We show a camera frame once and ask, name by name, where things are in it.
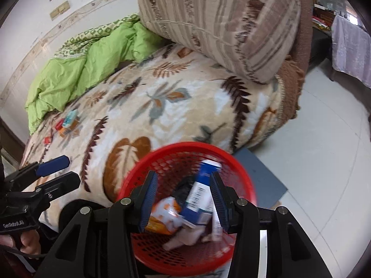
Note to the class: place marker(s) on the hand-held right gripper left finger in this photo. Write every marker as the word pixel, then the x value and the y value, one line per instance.
pixel 149 199

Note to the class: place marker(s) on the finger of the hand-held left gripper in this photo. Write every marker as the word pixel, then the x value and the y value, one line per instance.
pixel 63 182
pixel 53 165

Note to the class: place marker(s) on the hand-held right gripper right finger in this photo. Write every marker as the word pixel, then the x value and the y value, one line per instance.
pixel 218 199

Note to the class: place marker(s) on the orange snack packet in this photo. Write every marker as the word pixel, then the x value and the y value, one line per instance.
pixel 163 211

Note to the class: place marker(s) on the blue and white box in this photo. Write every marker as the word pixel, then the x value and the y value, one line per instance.
pixel 197 197

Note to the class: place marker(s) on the black plastic bag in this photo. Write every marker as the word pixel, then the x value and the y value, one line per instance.
pixel 184 189

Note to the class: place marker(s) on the red mesh basket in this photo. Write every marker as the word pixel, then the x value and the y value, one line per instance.
pixel 174 156

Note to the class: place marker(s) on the person's left hand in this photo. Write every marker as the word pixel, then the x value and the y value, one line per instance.
pixel 30 241

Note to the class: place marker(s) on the red snack packet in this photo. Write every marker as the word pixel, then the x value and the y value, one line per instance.
pixel 47 140

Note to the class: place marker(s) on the pale plastic tube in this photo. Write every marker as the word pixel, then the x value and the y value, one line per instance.
pixel 216 227

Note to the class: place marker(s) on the yellow orange box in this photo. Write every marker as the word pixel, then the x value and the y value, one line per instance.
pixel 69 131

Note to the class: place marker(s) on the red box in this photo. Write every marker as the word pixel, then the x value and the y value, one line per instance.
pixel 60 125

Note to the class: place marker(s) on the grey board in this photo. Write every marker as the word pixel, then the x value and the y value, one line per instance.
pixel 260 176

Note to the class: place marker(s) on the teal packet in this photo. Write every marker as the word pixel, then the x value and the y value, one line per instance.
pixel 70 118

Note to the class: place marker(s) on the dark wooden furniture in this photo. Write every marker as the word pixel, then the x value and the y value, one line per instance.
pixel 8 139

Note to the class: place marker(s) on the green quilt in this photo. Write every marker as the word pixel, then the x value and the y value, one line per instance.
pixel 72 75

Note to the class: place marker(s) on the leaf print bed blanket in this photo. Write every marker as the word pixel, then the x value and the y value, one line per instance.
pixel 188 107

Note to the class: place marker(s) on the brown knit blanket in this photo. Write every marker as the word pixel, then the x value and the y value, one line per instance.
pixel 289 78

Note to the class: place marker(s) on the striped brown folded blanket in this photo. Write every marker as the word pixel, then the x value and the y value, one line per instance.
pixel 217 20

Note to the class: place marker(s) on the white cloth covered table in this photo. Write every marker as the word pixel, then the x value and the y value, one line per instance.
pixel 350 46

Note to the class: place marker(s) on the red cloth stack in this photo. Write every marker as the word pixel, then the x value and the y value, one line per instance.
pixel 322 17

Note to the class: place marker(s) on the wall switch plate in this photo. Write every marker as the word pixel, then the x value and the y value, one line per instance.
pixel 59 11

